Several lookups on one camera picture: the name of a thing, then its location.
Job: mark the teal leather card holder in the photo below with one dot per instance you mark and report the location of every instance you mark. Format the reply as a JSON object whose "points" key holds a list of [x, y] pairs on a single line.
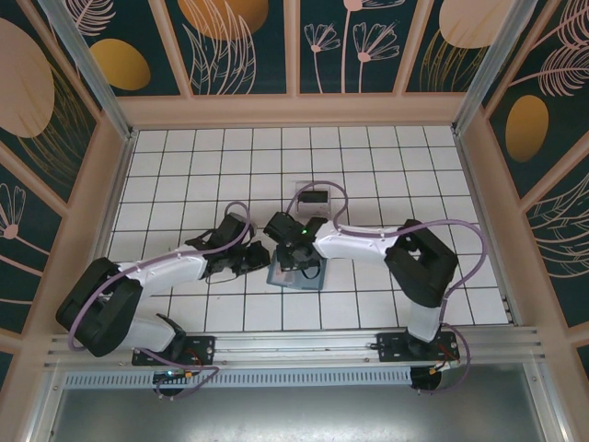
{"points": [[287, 282]]}

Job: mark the white VIP card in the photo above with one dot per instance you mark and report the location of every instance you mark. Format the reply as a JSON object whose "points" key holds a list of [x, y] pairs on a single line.
{"points": [[317, 209]]}

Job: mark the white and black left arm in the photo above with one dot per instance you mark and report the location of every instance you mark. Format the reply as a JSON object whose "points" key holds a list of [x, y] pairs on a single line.
{"points": [[170, 274]]}

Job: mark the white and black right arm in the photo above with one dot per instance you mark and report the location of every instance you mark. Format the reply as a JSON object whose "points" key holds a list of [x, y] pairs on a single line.
{"points": [[354, 241]]}

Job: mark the black base electronics module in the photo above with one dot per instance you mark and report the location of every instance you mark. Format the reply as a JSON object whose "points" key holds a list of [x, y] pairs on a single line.
{"points": [[177, 375], [428, 380]]}

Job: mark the aluminium table edge strip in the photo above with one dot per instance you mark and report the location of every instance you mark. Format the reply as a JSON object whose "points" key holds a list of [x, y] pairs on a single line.
{"points": [[122, 175], [486, 230]]}

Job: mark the grey metal sheet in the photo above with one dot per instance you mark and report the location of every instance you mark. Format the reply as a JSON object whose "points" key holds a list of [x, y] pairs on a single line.
{"points": [[294, 414]]}

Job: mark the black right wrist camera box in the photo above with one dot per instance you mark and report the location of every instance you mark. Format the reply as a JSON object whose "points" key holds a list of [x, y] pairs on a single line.
{"points": [[283, 226]]}

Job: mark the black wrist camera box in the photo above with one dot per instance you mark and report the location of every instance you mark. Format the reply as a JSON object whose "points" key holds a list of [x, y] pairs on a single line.
{"points": [[232, 228], [283, 226]]}

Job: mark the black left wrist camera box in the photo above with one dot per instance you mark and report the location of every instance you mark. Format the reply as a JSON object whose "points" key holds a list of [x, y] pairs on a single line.
{"points": [[232, 228]]}

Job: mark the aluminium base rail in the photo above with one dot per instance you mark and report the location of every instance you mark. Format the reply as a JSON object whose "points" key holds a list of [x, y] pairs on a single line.
{"points": [[294, 343]]}

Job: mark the wall panel with flowers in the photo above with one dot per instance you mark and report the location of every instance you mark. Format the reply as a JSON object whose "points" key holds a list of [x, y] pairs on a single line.
{"points": [[349, 73], [23, 258]]}

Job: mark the wall panel golden circle leaves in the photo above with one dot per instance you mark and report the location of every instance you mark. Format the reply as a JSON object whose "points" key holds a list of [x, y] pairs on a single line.
{"points": [[271, 55]]}

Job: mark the wall panel with golden oval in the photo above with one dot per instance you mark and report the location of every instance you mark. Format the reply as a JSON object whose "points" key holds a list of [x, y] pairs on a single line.
{"points": [[529, 129], [119, 64]]}

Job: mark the aluminium frame bar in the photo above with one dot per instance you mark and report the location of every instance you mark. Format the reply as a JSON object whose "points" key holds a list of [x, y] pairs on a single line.
{"points": [[46, 405], [547, 405]]}

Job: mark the aluminium corner post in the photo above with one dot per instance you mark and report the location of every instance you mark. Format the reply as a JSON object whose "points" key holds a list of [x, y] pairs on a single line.
{"points": [[95, 73], [490, 69]]}

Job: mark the wall panel pale circle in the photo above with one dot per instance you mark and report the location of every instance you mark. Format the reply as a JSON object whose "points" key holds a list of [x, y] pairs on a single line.
{"points": [[27, 92], [442, 55]]}

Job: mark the wall panel with leaf lines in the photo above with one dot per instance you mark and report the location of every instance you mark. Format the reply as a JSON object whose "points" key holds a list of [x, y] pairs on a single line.
{"points": [[561, 248]]}

